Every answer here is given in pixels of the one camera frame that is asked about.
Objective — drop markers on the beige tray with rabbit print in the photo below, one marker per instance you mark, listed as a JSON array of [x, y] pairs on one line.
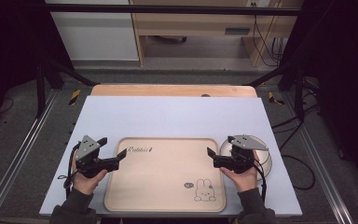
[[164, 177]]

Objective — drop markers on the white wall socket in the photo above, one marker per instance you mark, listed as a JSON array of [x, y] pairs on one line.
[[257, 2]]

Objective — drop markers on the black curtain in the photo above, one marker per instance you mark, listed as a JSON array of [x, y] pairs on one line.
[[9, 46], [345, 77]]

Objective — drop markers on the black horizontal bar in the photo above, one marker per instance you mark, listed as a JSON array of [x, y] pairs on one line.
[[167, 10]]

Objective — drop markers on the black and yellow tape strip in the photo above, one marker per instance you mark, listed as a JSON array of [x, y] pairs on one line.
[[273, 98], [74, 97]]

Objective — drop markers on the black metal stand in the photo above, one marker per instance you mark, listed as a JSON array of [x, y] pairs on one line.
[[40, 87], [298, 93]]

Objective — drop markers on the round silver metal plate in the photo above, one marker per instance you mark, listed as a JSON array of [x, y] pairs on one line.
[[265, 161]]

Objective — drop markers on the person's right hand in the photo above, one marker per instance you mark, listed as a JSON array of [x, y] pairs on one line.
[[245, 180]]

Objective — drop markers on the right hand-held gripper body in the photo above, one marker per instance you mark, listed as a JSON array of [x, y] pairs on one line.
[[239, 157]]

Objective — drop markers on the wooden table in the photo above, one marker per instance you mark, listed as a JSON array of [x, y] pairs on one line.
[[167, 90]]

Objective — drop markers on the white cabinet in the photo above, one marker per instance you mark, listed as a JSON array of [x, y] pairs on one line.
[[96, 34]]

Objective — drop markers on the light wooden desk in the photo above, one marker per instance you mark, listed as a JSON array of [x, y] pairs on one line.
[[192, 23]]

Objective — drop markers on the person's left hand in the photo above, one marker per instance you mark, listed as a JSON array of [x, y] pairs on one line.
[[87, 183]]

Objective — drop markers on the aluminium floor rail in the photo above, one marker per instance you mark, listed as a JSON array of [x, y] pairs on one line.
[[15, 158], [323, 168]]

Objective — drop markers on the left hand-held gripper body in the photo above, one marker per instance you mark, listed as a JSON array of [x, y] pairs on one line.
[[88, 155]]

